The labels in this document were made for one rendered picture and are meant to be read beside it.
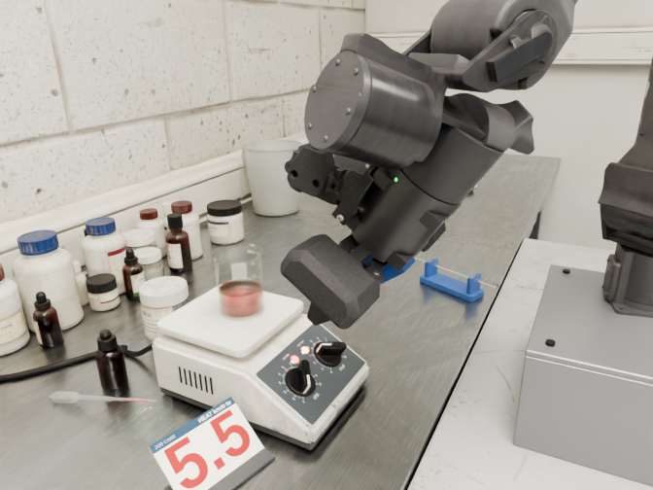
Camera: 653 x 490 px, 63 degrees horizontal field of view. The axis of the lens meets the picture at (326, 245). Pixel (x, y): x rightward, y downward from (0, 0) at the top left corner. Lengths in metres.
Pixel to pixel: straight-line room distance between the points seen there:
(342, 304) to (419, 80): 0.14
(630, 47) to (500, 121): 1.43
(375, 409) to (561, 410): 0.18
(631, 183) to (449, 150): 0.24
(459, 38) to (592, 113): 1.50
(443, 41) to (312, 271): 0.17
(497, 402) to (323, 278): 0.33
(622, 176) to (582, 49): 1.25
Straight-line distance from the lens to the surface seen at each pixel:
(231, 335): 0.55
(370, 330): 0.73
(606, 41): 1.78
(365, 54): 0.31
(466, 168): 0.35
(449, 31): 0.37
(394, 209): 0.37
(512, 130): 0.37
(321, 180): 0.37
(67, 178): 1.00
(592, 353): 0.53
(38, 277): 0.79
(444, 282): 0.85
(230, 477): 0.52
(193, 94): 1.21
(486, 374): 0.66
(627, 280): 0.60
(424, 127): 0.32
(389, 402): 0.60
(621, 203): 0.56
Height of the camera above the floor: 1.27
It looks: 21 degrees down
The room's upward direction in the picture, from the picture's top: 1 degrees counter-clockwise
